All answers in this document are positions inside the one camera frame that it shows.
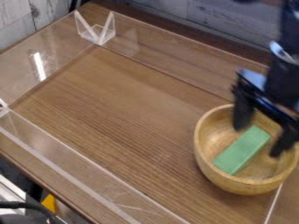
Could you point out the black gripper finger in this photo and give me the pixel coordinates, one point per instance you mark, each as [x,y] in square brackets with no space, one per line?
[243,111]
[288,137]

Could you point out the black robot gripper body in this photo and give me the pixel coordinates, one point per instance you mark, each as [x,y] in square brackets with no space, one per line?
[274,91]

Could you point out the green rectangular block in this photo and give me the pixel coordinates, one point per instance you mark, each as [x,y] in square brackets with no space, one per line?
[236,155]

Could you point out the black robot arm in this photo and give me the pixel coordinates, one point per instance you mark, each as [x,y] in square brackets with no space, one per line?
[288,36]

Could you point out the brown wooden bowl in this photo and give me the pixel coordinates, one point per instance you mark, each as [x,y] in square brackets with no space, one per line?
[264,172]

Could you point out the yellow label sticker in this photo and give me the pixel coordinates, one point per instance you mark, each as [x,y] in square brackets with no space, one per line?
[49,203]

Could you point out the clear acrylic corner bracket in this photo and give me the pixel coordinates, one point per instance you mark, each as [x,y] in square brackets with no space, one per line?
[95,33]

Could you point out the clear acrylic front wall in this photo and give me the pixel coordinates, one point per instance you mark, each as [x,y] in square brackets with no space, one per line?
[95,192]

